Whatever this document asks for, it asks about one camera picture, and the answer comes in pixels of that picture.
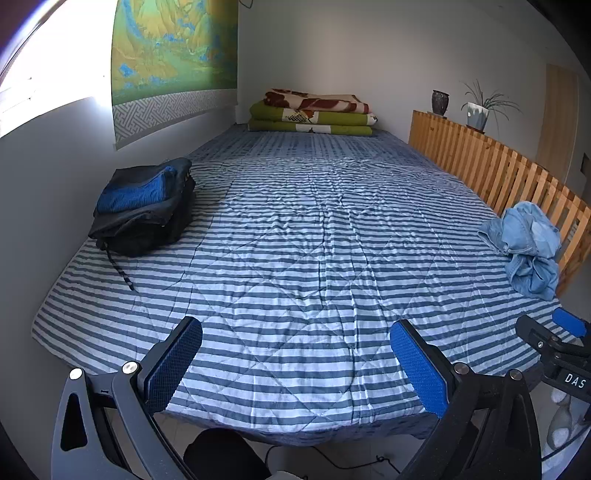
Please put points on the blue white striped bedspread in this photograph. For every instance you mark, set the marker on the blue white striped bedspread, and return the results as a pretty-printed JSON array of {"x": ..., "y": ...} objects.
[{"x": 300, "y": 230}]

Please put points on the wooden slatted bed rail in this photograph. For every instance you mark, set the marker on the wooden slatted bed rail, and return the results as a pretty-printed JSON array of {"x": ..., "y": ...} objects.
[{"x": 461, "y": 138}]

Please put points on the brown white patterned blanket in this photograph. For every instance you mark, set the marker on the brown white patterned blanket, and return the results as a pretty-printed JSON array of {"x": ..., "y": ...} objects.
[{"x": 318, "y": 101}]

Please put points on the light blue denim jeans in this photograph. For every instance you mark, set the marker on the light blue denim jeans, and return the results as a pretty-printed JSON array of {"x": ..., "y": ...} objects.
[{"x": 526, "y": 230}]

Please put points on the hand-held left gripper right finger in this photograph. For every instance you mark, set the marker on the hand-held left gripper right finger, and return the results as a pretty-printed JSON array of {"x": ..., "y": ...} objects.
[{"x": 420, "y": 369}]

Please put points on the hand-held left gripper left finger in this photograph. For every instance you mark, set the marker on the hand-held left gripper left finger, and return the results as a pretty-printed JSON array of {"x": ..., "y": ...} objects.
[{"x": 173, "y": 364}]

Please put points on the dark grey folded garment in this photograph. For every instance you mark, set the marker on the dark grey folded garment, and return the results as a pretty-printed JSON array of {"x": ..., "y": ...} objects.
[{"x": 138, "y": 173}]

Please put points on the dark round object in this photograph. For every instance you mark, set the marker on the dark round object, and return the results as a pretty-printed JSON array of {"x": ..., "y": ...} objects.
[{"x": 221, "y": 454}]

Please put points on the landscape wall poster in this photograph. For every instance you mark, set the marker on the landscape wall poster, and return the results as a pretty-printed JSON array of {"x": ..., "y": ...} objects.
[{"x": 175, "y": 55}]

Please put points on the potted spider plant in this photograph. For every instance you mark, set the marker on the potted spider plant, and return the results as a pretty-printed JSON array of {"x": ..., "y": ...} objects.
[{"x": 476, "y": 115}]

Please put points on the wooden door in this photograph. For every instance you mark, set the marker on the wooden door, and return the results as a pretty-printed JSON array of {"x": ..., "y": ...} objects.
[{"x": 558, "y": 120}]

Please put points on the black folded pants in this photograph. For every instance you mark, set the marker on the black folded pants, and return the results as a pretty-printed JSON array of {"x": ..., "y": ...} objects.
[{"x": 147, "y": 230}]

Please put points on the blue knit sweater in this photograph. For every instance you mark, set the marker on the blue knit sweater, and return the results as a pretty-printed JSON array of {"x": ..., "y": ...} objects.
[{"x": 134, "y": 194}]

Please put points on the bright window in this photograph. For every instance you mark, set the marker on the bright window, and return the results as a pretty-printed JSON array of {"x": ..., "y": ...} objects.
[{"x": 46, "y": 69}]

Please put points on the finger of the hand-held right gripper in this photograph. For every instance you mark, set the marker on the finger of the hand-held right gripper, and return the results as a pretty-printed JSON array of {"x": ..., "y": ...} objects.
[
  {"x": 570, "y": 322},
  {"x": 535, "y": 332}
]

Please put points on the dark ceramic vase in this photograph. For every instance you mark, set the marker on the dark ceramic vase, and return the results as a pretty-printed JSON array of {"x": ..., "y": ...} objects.
[{"x": 440, "y": 102}]

